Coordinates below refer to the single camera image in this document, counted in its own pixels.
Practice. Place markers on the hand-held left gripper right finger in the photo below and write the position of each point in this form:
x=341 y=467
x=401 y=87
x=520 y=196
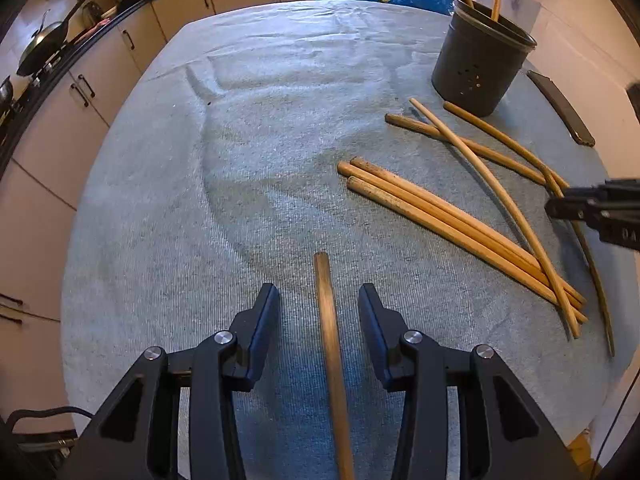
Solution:
x=372 y=320

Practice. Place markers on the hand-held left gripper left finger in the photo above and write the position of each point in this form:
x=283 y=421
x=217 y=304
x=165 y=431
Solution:
x=265 y=320

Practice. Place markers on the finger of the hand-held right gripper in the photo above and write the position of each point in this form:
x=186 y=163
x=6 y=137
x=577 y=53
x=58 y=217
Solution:
x=575 y=205

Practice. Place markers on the plain wooden chopstick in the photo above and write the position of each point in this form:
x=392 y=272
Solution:
x=330 y=340

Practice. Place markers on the black perforated utensil holder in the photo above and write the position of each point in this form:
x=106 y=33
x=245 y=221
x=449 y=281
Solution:
x=470 y=70

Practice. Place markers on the dark smartphone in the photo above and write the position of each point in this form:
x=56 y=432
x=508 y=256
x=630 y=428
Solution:
x=560 y=107

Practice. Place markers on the grey-blue table cloth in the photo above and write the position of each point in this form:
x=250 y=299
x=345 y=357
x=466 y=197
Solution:
x=250 y=160

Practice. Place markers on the curved light wooden chopstick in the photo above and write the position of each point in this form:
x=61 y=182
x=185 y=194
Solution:
x=422 y=110

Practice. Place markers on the beige base cabinets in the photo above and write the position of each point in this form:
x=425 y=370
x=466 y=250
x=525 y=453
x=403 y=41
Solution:
x=60 y=120

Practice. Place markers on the pink raw meat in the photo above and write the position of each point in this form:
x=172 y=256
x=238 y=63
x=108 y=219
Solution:
x=101 y=23

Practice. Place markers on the black kitchen countertop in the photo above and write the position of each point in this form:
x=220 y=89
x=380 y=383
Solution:
x=127 y=6

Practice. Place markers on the steel cooking pot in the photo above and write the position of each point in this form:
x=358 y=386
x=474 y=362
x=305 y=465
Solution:
x=5 y=92

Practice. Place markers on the steel wok with lid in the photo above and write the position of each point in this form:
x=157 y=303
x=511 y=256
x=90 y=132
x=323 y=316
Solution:
x=45 y=42

